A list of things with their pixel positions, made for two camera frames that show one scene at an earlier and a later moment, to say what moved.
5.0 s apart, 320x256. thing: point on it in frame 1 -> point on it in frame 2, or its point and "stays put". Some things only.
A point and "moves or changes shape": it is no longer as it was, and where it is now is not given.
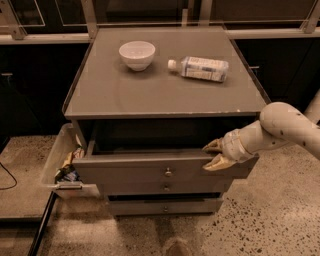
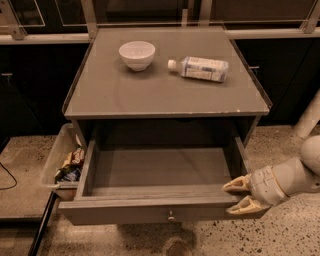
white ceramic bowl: x=138 y=55 stays put
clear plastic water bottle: x=212 y=69 stays put
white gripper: x=231 y=146 -> x=264 y=187
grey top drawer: x=95 y=166 moves or changes shape
